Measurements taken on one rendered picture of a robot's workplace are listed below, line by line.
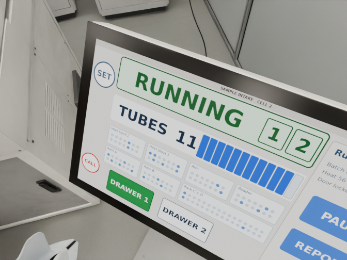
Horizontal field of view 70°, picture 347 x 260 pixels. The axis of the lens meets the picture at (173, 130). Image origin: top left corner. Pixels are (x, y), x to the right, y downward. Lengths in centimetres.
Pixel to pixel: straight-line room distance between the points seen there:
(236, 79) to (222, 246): 27
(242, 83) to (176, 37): 189
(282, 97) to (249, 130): 6
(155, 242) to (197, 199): 102
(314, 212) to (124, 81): 32
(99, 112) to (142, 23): 197
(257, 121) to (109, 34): 25
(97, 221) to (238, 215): 120
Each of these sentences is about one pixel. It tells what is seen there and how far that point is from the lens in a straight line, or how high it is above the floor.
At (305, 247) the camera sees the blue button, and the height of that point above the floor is 105.
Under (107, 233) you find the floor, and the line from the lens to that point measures 151.
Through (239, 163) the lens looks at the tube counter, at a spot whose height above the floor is 111.
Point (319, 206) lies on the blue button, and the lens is 39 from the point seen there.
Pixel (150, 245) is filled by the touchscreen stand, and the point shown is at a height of 3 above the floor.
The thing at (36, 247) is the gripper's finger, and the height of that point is 114.
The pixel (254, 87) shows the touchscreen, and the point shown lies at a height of 119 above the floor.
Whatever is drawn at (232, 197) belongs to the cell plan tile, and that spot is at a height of 107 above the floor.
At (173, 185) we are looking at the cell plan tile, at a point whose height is 104.
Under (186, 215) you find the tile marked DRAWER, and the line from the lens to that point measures 43.
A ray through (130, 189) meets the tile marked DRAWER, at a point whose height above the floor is 101.
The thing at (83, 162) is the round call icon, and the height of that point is 101.
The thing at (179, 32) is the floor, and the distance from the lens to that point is 225.
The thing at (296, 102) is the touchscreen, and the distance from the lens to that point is 33.
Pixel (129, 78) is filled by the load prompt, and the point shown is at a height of 115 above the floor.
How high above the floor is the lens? 144
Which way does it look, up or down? 61 degrees down
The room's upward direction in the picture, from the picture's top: 5 degrees counter-clockwise
